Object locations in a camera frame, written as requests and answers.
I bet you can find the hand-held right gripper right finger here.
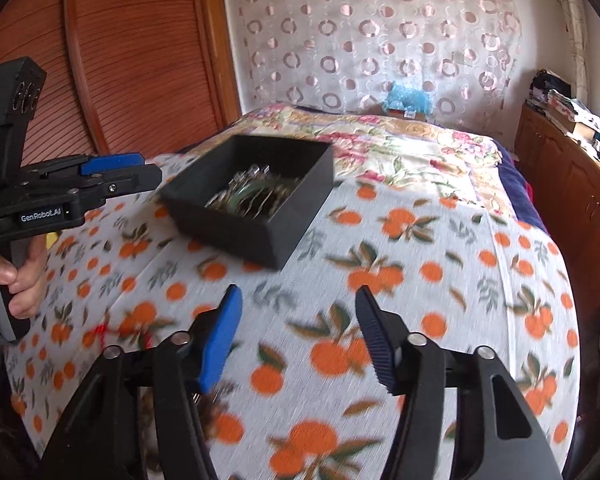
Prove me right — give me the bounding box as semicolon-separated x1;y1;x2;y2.
355;285;563;480

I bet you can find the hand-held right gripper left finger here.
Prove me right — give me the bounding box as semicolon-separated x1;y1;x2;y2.
40;284;243;480

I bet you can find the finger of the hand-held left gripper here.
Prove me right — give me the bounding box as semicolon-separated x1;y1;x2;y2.
62;164;163;213
17;154;145;183

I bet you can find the brown wooden bead bracelet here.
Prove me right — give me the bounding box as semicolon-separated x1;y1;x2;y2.
192;385;236;442

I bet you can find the black cardboard box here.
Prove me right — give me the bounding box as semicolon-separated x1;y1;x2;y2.
159;134;335;270

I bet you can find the bundle of metal bangles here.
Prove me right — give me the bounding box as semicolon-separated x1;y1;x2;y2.
205;164;303;220

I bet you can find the person's left hand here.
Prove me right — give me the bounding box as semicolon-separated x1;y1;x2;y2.
0;235;49;326

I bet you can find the orange fruit print cloth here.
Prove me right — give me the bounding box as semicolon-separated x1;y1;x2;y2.
5;152;581;480

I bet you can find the brown wooden wardrobe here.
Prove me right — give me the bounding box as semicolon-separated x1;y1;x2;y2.
0;0;243;173

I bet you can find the floral bedspread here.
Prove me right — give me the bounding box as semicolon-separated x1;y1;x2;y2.
177;102;507;212

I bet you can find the dark blue blanket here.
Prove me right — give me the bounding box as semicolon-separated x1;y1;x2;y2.
490;139;552;235

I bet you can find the long wooden cabinet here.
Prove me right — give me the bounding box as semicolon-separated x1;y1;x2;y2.
514;102;600;313

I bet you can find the blue plastic bag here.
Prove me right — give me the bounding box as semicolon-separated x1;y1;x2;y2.
387;82;434;114

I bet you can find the pile of clothes and books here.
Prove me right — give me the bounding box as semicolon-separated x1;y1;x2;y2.
527;70;600;142

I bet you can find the pale patterned window curtain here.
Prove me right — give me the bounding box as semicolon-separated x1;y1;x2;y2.
545;0;594;111

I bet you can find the circle patterned wall curtain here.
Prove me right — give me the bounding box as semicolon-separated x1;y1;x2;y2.
222;0;524;132

